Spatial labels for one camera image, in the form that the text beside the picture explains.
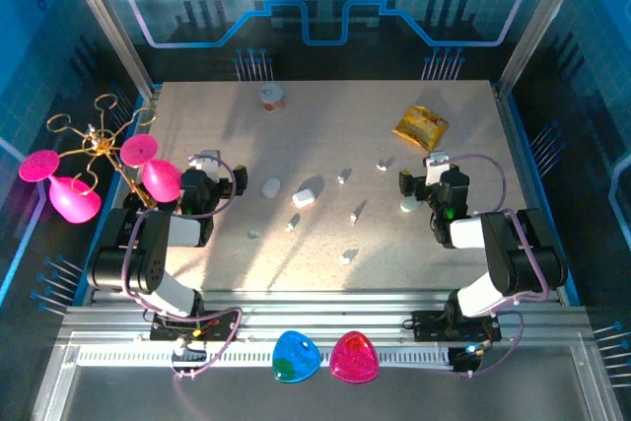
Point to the white oval earbud case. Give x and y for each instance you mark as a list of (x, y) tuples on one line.
[(271, 188)]

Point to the white oblong earbud case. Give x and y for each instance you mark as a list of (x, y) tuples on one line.
[(303, 197)]

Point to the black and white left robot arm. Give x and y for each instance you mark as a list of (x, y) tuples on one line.
[(148, 258)]

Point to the pink wine glass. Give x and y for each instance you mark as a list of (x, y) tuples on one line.
[(161, 179), (74, 199)]

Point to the yellow snack packet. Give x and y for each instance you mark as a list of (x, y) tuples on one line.
[(421, 127)]

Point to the small can with orange print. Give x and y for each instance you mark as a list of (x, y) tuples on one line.
[(272, 98)]

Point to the small black connector board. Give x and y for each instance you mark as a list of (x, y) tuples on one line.
[(466, 359), (189, 354)]

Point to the pink translucent triangular button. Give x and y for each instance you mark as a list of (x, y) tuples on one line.
[(355, 357)]

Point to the blue translucent triangular button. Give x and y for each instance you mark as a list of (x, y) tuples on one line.
[(296, 357)]

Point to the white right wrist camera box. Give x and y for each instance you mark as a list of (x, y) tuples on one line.
[(436, 169)]

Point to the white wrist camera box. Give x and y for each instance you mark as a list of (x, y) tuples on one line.
[(211, 164), (436, 169)]

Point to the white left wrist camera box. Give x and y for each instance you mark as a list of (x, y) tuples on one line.
[(211, 164)]

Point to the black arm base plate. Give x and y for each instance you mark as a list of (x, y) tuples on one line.
[(162, 333), (426, 329)]

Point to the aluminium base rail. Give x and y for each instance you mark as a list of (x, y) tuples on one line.
[(320, 312)]

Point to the aluminium frame post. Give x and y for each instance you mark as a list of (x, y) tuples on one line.
[(106, 21), (542, 21)]

